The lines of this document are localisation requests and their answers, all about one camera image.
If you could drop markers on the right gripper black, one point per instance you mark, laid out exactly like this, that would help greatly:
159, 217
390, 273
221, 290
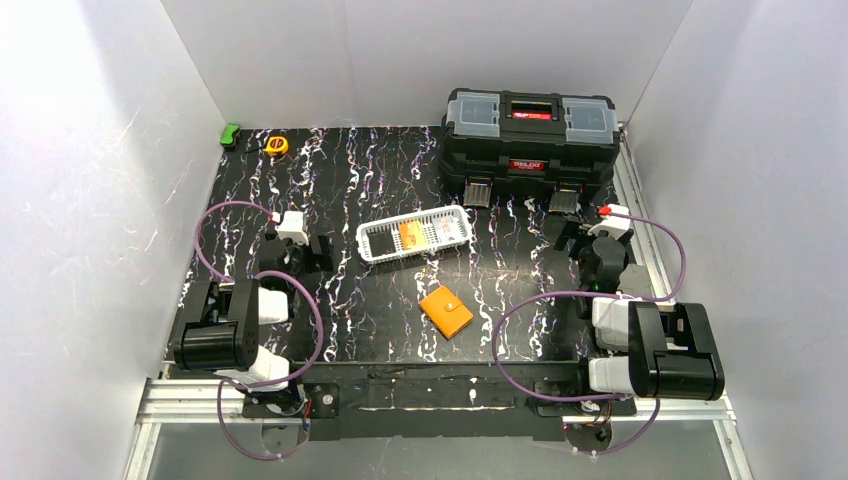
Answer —
573, 232

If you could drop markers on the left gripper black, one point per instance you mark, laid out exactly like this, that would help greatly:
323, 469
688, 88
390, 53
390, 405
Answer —
315, 253

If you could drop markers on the orange credit card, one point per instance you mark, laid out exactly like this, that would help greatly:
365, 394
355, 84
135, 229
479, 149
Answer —
412, 235

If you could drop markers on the white plastic basket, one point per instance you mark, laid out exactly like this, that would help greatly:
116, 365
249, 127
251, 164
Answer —
379, 241

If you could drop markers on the orange leather card holder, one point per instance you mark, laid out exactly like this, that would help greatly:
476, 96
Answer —
446, 311

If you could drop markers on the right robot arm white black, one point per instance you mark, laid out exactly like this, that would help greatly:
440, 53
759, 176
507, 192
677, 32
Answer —
655, 349

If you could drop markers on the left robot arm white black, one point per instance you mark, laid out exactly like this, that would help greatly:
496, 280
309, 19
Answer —
217, 329

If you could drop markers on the white patterned card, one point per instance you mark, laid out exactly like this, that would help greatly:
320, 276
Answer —
448, 229

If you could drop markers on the grey plastic case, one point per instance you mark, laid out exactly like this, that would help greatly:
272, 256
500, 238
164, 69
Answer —
635, 281

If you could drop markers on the yellow tape measure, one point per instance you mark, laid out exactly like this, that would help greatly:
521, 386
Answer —
276, 146

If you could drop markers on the green small object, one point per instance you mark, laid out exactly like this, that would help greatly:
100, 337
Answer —
229, 137

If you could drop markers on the black red toolbox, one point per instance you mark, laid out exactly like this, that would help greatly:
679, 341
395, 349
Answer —
559, 149

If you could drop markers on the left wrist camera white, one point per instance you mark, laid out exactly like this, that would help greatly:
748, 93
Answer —
290, 226

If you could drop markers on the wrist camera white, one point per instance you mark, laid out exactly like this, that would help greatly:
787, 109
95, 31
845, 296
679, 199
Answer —
614, 222
290, 226

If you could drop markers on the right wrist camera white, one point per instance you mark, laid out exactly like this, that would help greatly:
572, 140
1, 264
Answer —
614, 222

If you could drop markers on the aluminium right rail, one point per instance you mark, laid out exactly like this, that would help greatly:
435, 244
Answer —
628, 190

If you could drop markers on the aluminium rail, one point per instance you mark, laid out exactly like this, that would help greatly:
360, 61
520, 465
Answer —
628, 190
195, 402

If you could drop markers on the aluminium front rail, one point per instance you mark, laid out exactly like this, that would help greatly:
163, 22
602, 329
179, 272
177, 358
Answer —
195, 402

